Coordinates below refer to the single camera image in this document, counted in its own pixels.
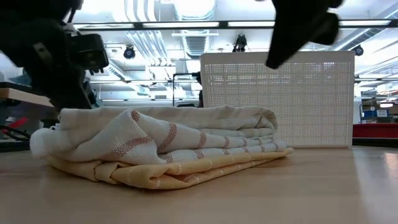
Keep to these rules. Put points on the black ceiling camera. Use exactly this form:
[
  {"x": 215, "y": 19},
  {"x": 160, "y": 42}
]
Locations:
[
  {"x": 240, "y": 43},
  {"x": 129, "y": 52},
  {"x": 357, "y": 50}
]

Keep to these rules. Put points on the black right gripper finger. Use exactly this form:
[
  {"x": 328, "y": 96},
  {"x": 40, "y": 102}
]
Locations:
[{"x": 286, "y": 43}]

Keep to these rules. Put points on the yellow checked towel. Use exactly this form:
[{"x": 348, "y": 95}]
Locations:
[{"x": 171, "y": 174}]

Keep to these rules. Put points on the black ceiling rail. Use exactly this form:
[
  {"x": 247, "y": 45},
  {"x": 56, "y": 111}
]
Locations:
[{"x": 224, "y": 24}]

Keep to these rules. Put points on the wooden side table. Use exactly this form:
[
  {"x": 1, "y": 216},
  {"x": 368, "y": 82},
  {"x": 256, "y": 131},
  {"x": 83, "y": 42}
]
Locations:
[{"x": 21, "y": 96}]

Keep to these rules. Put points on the white perforated plastic basket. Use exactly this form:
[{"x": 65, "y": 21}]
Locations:
[{"x": 311, "y": 102}]

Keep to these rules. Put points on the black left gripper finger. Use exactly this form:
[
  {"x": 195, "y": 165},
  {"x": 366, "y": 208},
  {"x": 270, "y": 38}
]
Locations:
[{"x": 68, "y": 93}]

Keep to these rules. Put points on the black right wrist camera housing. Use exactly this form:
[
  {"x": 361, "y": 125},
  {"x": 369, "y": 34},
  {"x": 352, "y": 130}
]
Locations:
[{"x": 326, "y": 29}]

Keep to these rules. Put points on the plain white towel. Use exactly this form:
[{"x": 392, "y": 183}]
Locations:
[{"x": 202, "y": 118}]

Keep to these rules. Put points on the black keypad device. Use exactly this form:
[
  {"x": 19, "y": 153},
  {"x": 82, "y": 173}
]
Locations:
[{"x": 12, "y": 85}]

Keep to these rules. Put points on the blue storage box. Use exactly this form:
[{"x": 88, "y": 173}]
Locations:
[{"x": 374, "y": 113}]

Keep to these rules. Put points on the small red tool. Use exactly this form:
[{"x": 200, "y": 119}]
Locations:
[{"x": 17, "y": 123}]

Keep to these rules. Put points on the black metal table frame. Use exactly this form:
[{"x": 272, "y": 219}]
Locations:
[{"x": 12, "y": 146}]

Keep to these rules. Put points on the white towel with pink stripes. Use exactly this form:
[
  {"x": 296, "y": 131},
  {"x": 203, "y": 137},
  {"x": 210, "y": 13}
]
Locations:
[{"x": 140, "y": 140}]

